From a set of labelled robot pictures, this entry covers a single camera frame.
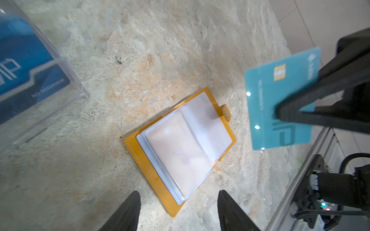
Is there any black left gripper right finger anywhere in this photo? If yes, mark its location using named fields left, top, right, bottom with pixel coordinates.
left=217, top=190, right=260, bottom=231

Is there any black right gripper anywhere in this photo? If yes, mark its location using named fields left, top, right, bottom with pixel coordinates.
left=276, top=28, right=370, bottom=134

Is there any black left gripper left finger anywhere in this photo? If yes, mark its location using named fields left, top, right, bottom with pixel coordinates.
left=99, top=191, right=141, bottom=231

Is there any yellow leather card holder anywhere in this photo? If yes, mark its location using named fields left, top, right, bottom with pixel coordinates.
left=124, top=88, right=237, bottom=217

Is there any teal VIP credit card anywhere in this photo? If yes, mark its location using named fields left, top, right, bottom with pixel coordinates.
left=245, top=47, right=321, bottom=150

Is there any blue card in stand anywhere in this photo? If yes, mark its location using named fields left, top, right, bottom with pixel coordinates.
left=1, top=14, right=70, bottom=123

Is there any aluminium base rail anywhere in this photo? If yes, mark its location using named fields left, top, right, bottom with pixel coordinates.
left=264, top=126, right=370, bottom=231

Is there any black corrugated cable conduit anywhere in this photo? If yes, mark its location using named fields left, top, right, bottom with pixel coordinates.
left=338, top=152, right=370, bottom=174

